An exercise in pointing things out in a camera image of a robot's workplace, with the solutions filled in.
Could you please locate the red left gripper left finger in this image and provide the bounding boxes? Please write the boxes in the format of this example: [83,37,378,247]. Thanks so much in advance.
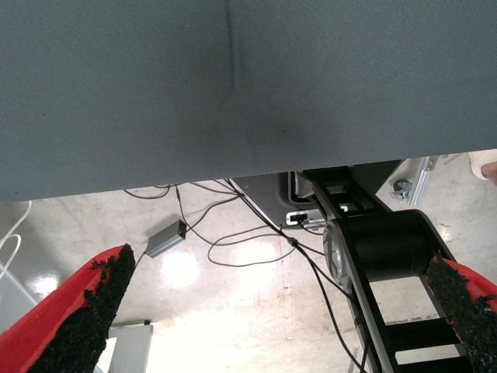
[0,243,137,373]

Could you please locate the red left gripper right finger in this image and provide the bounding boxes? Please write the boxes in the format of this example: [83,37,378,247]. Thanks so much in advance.
[426,253,497,373]

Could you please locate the white flat box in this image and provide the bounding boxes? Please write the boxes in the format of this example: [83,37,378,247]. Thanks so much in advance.
[95,320,155,373]

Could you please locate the grey metal adapter box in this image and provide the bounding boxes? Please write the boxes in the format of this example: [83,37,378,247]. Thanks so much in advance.
[145,219,188,259]

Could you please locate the aluminium profile leg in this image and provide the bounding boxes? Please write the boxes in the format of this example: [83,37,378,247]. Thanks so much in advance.
[409,155,436,207]

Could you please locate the grey caster wheel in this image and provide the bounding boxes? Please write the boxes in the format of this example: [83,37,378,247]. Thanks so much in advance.
[391,179,413,201]

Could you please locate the beige shoe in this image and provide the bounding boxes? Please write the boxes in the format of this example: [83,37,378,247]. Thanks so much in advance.
[467,150,497,181]

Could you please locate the grey base housing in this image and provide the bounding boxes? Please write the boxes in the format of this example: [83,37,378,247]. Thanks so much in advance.
[232,161,401,231]

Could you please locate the dark grey table cloth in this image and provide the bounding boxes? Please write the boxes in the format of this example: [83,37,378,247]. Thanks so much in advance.
[0,0,497,204]

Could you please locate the black metal frame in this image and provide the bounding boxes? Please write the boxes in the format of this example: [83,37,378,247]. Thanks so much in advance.
[301,166,481,373]

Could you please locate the white cable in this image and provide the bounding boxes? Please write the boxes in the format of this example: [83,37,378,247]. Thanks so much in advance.
[0,200,33,281]

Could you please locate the thick black floor cable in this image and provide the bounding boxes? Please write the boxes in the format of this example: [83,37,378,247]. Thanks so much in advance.
[224,177,374,373]

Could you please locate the thin black floor cable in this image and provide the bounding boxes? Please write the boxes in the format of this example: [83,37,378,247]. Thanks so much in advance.
[123,182,327,269]

